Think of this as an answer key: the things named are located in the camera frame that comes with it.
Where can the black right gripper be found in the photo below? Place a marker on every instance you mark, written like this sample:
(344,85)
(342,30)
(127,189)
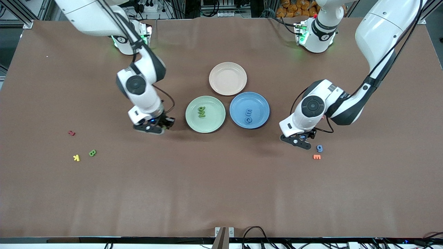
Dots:
(167,121)

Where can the green foam letter N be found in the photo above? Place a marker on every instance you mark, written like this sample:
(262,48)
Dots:
(202,115)

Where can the blue foam letter e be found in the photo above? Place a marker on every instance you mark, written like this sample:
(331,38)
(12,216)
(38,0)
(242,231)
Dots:
(248,120)
(248,111)

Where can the green foam letter B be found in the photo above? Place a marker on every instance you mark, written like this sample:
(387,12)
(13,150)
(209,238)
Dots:
(92,153)

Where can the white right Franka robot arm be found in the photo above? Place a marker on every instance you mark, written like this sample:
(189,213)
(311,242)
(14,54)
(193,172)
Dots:
(142,100)

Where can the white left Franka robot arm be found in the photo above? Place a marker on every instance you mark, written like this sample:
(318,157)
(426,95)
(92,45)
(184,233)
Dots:
(297,121)

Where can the blue foam letter g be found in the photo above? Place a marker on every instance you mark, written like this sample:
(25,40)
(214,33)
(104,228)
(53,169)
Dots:
(319,148)

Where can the light green round plate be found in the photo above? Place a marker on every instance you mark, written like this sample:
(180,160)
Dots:
(216,119)

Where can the blue round plate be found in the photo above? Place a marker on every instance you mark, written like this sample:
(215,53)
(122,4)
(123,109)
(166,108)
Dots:
(261,107)

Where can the pale pink round plate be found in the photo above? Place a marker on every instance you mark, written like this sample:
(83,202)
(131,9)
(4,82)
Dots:
(227,79)

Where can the yellow foam letter K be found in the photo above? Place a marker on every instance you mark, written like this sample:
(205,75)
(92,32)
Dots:
(76,158)

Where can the white square power strip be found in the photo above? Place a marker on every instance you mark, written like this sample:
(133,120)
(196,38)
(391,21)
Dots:
(149,7)

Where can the long white power strip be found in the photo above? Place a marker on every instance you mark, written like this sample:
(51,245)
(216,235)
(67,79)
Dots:
(233,14)

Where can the bag of orange fruits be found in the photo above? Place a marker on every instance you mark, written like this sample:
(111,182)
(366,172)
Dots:
(294,8)

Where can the silver camera mount bracket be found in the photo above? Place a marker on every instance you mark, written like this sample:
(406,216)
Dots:
(224,235)

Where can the aluminium frame post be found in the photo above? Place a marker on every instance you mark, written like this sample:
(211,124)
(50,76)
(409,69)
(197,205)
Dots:
(28,24)
(421,20)

